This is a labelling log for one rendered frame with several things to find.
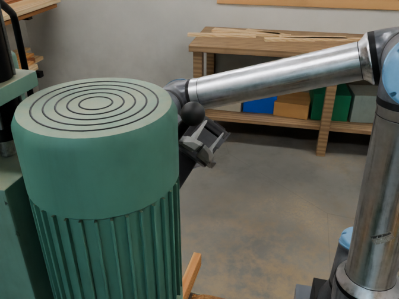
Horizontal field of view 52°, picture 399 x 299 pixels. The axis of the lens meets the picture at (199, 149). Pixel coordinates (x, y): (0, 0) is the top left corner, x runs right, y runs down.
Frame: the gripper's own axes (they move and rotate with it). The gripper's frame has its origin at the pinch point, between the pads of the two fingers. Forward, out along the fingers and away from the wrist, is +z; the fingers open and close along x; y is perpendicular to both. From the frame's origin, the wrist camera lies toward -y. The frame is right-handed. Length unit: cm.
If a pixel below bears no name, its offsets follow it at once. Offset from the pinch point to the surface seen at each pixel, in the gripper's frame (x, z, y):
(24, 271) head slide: -9.5, 14.3, -27.1
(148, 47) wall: -77, -313, 85
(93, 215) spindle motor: -6.2, 26.2, -14.8
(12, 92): -22.0, 20.6, -10.0
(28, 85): -21.9, 18.3, -8.2
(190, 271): 17.6, -31.1, -21.3
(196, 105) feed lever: -4.6, 12.8, 3.1
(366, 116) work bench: 106, -237, 129
